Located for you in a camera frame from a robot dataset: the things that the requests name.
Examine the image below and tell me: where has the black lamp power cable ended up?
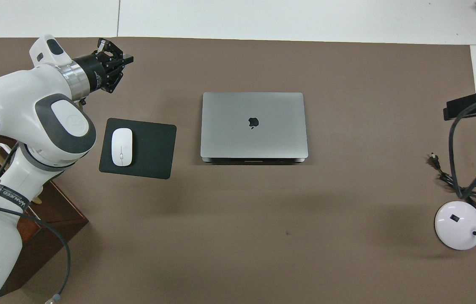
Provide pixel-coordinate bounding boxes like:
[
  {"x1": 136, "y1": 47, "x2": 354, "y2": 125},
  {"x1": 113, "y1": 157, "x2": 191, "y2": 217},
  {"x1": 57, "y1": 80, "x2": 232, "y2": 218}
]
[{"x1": 428, "y1": 153, "x2": 476, "y2": 210}]

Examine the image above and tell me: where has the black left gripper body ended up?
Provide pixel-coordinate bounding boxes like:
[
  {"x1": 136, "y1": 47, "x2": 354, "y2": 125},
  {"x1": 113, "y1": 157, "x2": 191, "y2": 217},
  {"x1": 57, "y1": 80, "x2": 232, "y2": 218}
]
[{"x1": 72, "y1": 52, "x2": 109, "y2": 93}]

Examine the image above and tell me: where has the brown table mat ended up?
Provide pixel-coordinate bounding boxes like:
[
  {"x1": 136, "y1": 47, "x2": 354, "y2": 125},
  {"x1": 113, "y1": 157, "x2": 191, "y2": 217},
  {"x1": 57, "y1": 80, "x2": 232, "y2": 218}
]
[{"x1": 0, "y1": 37, "x2": 476, "y2": 304}]

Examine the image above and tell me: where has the white computer mouse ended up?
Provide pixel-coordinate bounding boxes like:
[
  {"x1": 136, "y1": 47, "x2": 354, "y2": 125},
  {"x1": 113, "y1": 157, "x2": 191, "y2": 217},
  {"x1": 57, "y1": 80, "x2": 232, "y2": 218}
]
[{"x1": 111, "y1": 128, "x2": 133, "y2": 167}]

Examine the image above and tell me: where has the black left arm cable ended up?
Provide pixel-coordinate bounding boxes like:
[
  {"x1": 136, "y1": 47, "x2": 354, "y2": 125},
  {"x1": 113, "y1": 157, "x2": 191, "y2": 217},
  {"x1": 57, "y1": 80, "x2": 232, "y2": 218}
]
[{"x1": 0, "y1": 144, "x2": 71, "y2": 302}]

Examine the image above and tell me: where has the silver grey laptop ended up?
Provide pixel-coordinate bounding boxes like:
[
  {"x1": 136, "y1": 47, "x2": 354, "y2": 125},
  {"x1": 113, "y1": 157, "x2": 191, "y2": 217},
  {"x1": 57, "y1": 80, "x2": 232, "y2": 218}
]
[{"x1": 200, "y1": 92, "x2": 309, "y2": 164}]

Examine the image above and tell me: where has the white desk lamp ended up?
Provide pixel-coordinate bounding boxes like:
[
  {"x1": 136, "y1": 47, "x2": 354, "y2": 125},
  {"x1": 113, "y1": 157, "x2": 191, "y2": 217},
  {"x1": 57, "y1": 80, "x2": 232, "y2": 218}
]
[{"x1": 434, "y1": 173, "x2": 476, "y2": 250}]

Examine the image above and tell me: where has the black mouse pad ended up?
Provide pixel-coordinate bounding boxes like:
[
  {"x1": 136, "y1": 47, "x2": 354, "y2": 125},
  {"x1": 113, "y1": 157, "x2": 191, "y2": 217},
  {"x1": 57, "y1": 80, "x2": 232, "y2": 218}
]
[{"x1": 99, "y1": 118, "x2": 177, "y2": 179}]

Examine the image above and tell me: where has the dark brown wooden box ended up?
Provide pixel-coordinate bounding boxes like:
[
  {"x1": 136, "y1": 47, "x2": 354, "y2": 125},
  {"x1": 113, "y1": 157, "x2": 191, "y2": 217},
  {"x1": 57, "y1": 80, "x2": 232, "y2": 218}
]
[{"x1": 0, "y1": 125, "x2": 89, "y2": 298}]

